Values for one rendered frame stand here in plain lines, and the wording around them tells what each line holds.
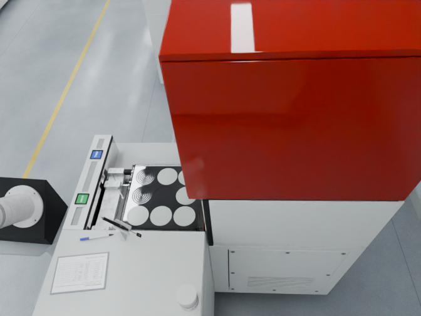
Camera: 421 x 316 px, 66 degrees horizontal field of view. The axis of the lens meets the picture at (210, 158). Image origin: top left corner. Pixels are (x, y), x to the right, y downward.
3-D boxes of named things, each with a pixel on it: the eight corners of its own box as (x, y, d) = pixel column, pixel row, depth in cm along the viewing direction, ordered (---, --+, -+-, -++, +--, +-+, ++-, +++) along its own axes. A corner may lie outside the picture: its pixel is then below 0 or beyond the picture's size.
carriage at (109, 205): (127, 172, 169) (125, 169, 167) (111, 238, 147) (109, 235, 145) (112, 172, 170) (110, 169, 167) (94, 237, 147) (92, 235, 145)
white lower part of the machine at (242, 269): (306, 189, 256) (331, 116, 191) (324, 299, 206) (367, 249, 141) (217, 189, 260) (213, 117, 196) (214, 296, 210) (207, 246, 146)
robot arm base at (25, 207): (4, 226, 146) (-30, 239, 127) (3, 185, 145) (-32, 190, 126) (44, 227, 144) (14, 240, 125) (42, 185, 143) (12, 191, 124)
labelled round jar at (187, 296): (199, 291, 120) (197, 283, 112) (198, 311, 115) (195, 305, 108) (180, 291, 120) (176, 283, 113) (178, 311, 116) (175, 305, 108)
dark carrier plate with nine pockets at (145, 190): (202, 167, 164) (202, 166, 163) (197, 229, 143) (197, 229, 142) (135, 167, 166) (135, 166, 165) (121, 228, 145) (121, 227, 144)
